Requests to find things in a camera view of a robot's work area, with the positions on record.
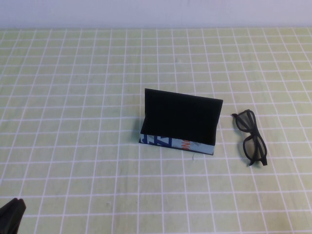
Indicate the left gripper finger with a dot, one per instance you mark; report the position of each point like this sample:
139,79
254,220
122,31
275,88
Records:
12,219
9,204

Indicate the black printed glasses case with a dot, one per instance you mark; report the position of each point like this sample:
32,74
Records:
180,114

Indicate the black framed glasses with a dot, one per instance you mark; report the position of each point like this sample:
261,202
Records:
253,136

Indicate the green checked tablecloth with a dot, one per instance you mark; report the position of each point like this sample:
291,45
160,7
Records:
122,182

